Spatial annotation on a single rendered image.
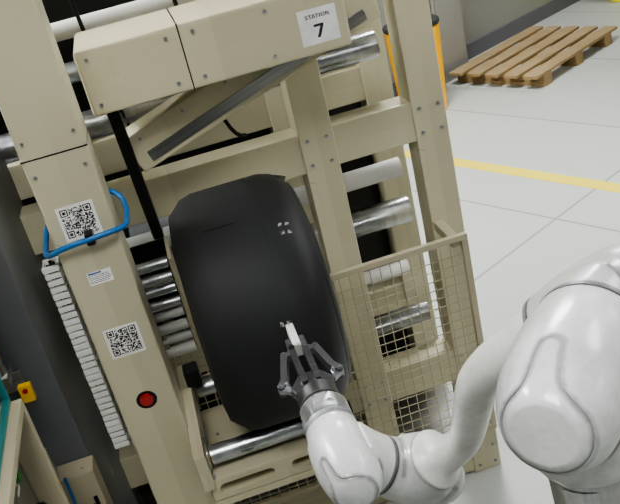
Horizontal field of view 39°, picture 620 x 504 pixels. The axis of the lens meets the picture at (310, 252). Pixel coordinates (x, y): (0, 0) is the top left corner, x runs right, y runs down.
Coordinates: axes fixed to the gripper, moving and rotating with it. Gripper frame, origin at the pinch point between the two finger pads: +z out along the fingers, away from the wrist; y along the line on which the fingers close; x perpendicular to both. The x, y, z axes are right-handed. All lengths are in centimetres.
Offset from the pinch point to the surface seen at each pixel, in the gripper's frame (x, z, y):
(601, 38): 178, 451, -334
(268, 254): -12.1, 13.2, -0.4
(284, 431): 33.5, 10.6, 6.4
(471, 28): 176, 533, -261
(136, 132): -22, 66, 19
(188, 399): 33, 30, 26
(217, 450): 33.1, 11.1, 21.9
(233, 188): -17.2, 34.2, 1.6
